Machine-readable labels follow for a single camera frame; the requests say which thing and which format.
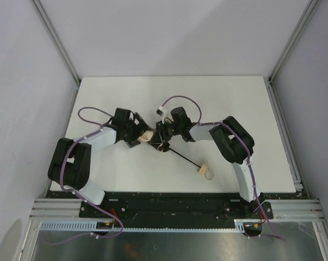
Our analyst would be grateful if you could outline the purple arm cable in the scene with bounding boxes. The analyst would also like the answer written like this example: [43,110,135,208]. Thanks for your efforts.
[41,107,124,246]
[162,95,287,241]

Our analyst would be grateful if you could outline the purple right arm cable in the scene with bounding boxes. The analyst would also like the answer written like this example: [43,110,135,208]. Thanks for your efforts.
[162,95,287,241]

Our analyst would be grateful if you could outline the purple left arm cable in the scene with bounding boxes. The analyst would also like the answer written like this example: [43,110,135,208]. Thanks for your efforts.
[41,107,124,246]

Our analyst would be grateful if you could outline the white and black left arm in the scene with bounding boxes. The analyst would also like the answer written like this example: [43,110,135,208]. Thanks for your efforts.
[47,108,154,206]

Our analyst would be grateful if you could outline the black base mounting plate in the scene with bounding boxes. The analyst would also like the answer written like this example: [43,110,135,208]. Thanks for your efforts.
[44,191,273,229]

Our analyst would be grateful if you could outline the front aluminium frame rail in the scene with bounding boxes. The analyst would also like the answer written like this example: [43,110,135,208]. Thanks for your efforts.
[29,198,325,222]

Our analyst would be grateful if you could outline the beige and black folding umbrella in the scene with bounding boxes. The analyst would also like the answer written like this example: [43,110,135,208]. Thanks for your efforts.
[138,130,215,181]

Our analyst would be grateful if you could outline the grey slotted cable duct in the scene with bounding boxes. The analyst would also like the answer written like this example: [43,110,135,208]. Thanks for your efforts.
[39,220,251,234]

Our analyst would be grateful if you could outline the left aluminium frame post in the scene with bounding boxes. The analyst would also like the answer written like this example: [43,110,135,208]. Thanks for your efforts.
[30,0,81,86]

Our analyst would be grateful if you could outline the right aluminium frame post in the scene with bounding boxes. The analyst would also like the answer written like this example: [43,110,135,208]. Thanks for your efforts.
[268,0,322,83]

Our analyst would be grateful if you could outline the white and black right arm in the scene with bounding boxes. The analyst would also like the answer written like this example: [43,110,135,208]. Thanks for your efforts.
[149,107,261,202]

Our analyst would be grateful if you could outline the aluminium frame post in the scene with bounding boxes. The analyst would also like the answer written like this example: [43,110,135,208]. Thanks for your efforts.
[268,0,322,83]
[30,0,81,86]

